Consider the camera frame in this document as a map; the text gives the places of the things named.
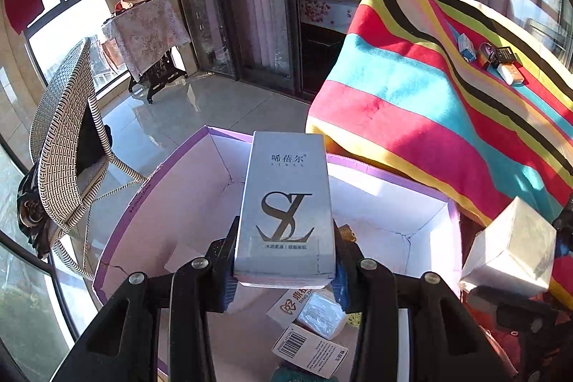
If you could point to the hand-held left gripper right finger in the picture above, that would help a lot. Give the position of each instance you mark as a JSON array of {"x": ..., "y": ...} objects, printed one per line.
[{"x": 342, "y": 290}]

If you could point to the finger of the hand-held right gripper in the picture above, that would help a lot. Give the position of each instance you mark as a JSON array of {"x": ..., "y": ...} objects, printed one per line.
[
  {"x": 565, "y": 223},
  {"x": 515, "y": 312}
]

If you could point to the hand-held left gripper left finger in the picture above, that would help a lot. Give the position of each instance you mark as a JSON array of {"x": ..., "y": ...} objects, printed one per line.
[{"x": 226, "y": 288}]

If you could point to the silver white tissue packet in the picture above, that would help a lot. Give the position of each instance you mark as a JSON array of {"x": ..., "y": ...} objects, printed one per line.
[{"x": 320, "y": 315}]

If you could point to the orange tissue pack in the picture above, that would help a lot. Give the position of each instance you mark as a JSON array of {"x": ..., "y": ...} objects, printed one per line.
[{"x": 348, "y": 232}]

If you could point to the small white box orange logo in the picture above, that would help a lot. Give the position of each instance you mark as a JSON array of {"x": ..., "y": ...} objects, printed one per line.
[{"x": 286, "y": 308}]

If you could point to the plain white box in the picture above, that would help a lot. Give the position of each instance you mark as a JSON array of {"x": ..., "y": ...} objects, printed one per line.
[{"x": 510, "y": 247}]

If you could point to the white barcode packet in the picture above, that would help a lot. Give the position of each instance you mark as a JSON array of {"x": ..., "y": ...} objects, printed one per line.
[{"x": 309, "y": 353}]

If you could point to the round green sponge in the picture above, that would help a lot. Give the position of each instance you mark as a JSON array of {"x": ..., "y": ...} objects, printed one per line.
[{"x": 288, "y": 375}]

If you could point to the large purple cardboard box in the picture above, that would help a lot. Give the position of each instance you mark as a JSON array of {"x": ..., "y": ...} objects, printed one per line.
[{"x": 188, "y": 194}]

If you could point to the white box with large monogram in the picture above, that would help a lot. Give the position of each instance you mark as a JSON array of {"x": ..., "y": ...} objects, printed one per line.
[{"x": 286, "y": 194}]

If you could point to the white and orange packet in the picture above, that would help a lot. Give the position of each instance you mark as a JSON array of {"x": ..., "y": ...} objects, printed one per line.
[{"x": 510, "y": 73}]

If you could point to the tall black box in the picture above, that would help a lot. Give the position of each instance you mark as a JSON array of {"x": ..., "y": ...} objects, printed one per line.
[{"x": 506, "y": 55}]

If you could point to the black garment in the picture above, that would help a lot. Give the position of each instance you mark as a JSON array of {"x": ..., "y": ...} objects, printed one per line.
[{"x": 94, "y": 145}]

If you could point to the blue and white box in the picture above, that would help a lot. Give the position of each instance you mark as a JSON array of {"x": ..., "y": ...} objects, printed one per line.
[{"x": 465, "y": 46}]

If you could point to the striped colourful blanket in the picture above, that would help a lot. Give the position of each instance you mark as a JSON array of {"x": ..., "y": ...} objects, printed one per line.
[{"x": 403, "y": 95}]

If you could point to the dark patterned bag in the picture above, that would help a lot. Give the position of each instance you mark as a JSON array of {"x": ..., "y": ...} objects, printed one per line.
[{"x": 31, "y": 207}]

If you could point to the woven wicker chair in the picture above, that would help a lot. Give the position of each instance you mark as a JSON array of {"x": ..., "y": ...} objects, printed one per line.
[{"x": 62, "y": 131}]

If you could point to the sliding glass door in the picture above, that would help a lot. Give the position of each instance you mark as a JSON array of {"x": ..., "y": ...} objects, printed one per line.
[{"x": 250, "y": 6}]

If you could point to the bed with floral sheet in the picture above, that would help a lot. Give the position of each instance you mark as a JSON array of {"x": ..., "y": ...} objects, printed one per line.
[{"x": 327, "y": 6}]

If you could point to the dark wooden table frame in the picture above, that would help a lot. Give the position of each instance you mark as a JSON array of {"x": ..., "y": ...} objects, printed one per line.
[{"x": 156, "y": 73}]

